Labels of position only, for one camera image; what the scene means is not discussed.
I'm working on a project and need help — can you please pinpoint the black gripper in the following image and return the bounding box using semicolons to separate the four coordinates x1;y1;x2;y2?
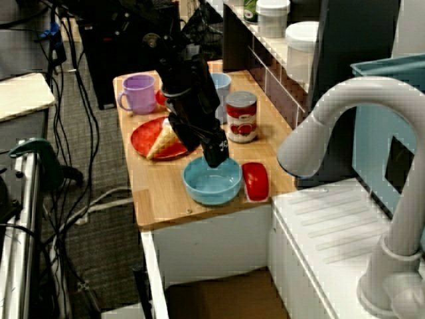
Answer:
162;91;230;169

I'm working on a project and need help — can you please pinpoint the toy ice cream cone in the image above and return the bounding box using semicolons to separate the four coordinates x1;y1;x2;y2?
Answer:
145;118;183;161

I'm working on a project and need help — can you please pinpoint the light blue bowl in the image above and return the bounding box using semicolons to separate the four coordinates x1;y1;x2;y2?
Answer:
182;155;243;206

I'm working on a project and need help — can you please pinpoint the tomato soup can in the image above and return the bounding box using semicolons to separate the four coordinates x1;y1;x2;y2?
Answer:
226;90;258;144

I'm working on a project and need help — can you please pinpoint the red round plate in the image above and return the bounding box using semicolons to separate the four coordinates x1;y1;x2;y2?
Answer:
130;116;194;161

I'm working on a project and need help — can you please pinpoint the pale blue plastic cup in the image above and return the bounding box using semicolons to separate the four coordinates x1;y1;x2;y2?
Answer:
209;72;232;124

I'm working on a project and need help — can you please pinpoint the red toy sushi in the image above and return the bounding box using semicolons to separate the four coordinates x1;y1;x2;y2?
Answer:
241;161;270;203

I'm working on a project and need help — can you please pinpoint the purple plastic mug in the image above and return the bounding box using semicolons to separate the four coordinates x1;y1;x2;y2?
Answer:
116;74;157;116

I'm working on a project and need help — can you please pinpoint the white sink unit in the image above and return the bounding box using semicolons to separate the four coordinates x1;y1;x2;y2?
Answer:
141;175;425;319

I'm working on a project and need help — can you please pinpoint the dark end board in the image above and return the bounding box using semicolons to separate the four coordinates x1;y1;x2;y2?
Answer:
222;3;255;72

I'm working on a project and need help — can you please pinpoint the black mesh basket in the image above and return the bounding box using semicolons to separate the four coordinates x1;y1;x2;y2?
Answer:
181;0;224;66

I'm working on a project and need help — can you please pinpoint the black computer tower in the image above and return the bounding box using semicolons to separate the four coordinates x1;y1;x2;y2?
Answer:
76;8;160;111

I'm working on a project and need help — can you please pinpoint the large white lidded jar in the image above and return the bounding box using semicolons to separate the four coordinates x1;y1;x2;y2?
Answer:
284;21;320;84

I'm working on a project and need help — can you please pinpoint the grey toy faucet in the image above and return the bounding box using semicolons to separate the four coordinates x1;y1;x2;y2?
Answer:
276;76;425;316

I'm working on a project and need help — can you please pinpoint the small white lidded jar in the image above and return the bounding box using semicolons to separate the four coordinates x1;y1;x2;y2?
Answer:
256;0;292;38

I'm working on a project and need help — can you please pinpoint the green canister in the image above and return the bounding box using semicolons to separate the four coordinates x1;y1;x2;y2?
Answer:
243;0;260;23

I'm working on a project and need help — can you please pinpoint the teal plastic bin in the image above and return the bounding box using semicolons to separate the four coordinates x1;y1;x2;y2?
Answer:
350;53;425;227

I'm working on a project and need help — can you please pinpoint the dark grey upright panel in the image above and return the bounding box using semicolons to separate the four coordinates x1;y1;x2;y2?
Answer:
307;0;401;187

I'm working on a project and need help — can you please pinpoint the cream side table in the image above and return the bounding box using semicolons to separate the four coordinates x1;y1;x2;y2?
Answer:
0;72;56;124

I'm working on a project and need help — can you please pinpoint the short aluminium extrusion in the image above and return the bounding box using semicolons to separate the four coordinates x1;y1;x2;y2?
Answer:
76;280;102;319

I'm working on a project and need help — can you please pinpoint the black box device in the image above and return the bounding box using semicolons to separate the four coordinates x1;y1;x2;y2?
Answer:
0;172;21;223

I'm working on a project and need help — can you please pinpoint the white floor cable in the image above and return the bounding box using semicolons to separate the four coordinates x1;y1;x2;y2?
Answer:
59;187;133;230

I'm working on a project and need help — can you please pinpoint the black floor cable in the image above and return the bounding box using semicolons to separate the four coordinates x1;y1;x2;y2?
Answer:
61;16;100;240

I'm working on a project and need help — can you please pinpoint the black door handle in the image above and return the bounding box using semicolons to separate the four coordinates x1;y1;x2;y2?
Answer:
131;263;154;319

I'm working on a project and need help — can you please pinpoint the blue cable connector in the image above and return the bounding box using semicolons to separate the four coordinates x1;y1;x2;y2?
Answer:
35;21;64;51

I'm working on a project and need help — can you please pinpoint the aluminium frame rail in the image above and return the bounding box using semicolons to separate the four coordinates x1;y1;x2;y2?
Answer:
0;142;46;319

